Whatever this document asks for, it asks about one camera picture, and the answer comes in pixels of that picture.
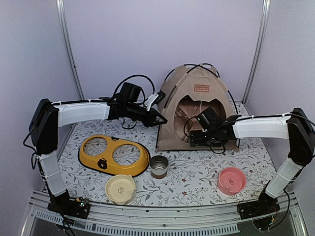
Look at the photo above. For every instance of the cream pet bowl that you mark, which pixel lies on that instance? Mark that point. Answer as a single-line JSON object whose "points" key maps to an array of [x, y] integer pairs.
{"points": [[121, 189]]}

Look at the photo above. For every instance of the beige pet tent fabric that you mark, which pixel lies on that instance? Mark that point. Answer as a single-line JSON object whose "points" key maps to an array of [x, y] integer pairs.
{"points": [[177, 118]]}

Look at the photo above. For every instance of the aluminium frame post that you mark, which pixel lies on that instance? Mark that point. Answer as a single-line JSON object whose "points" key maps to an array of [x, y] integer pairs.
{"points": [[68, 48], [258, 48]]}

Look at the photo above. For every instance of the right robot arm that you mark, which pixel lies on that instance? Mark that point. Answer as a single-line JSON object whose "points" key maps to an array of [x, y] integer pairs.
{"points": [[293, 126]]}

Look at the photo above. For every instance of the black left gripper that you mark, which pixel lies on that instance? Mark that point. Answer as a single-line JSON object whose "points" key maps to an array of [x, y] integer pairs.
{"points": [[152, 115]]}

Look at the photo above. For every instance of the yellow double bowl holder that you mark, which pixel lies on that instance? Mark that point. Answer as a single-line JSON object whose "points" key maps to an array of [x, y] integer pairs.
{"points": [[105, 162]]}

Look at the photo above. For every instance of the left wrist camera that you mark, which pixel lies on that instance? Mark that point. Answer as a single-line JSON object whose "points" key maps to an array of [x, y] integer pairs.
{"points": [[153, 99]]}

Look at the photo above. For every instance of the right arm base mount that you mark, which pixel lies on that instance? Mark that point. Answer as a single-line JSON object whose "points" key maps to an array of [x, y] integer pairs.
{"points": [[258, 208]]}

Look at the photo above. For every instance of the aluminium front rail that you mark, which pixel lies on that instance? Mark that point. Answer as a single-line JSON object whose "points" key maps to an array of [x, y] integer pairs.
{"points": [[216, 220]]}

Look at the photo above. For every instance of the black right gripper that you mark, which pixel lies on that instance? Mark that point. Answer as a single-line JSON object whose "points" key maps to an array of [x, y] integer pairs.
{"points": [[200, 141]]}

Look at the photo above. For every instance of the aluminium frame post left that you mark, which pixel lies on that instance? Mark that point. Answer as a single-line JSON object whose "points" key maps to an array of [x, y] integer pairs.
{"points": [[68, 48]]}

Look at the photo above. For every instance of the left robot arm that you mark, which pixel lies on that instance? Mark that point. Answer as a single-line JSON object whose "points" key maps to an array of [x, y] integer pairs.
{"points": [[49, 117]]}

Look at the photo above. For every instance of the steel cup with brown base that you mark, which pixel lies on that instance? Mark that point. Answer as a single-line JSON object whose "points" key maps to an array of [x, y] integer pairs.
{"points": [[158, 165]]}

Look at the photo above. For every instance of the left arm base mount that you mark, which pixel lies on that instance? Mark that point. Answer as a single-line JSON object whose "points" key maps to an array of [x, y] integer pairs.
{"points": [[66, 206]]}

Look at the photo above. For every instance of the beige patterned pet pillow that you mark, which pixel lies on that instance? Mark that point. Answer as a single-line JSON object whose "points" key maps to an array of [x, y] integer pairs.
{"points": [[188, 108]]}

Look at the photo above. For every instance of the pink pet bowl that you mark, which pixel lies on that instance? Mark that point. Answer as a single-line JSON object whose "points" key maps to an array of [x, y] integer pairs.
{"points": [[231, 181]]}

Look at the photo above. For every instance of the aluminium frame post right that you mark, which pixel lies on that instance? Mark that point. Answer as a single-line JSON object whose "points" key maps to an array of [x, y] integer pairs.
{"points": [[258, 48]]}

